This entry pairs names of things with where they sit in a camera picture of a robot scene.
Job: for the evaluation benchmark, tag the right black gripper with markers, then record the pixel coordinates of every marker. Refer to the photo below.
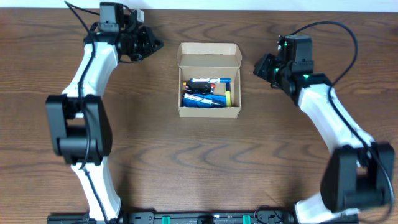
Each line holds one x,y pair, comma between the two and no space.
260,66

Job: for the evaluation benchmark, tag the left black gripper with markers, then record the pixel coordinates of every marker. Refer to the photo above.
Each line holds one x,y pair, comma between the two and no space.
148,35

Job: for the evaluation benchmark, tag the brown cardboard box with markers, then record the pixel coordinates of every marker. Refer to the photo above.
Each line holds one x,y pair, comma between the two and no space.
209,75

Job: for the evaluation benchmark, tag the blue and white marker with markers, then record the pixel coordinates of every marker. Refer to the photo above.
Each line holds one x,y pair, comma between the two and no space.
211,80

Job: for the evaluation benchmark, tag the yellow highlighter with dark cap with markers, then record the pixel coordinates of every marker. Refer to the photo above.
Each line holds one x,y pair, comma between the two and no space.
228,98

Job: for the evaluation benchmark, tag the black tape dispenser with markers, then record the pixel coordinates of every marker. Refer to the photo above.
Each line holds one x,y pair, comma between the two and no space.
197,88

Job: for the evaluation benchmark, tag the black and white marker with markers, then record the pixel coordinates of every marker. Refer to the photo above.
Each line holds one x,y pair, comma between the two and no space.
204,102

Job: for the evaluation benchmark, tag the blue plastic case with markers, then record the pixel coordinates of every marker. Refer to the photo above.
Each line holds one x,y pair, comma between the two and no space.
197,104

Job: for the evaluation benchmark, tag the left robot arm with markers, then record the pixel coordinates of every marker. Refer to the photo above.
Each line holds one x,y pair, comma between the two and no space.
79,127

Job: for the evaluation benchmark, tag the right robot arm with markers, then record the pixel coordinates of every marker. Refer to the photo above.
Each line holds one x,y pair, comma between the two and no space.
359,173

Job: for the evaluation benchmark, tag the right green clamp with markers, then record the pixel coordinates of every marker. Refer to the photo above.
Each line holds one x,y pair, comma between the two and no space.
246,219

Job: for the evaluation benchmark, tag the green clamp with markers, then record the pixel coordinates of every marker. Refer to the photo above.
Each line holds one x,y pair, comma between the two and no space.
166,220
246,219

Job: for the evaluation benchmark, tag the left green clamp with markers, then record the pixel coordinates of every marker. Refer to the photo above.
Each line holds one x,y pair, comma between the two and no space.
166,220

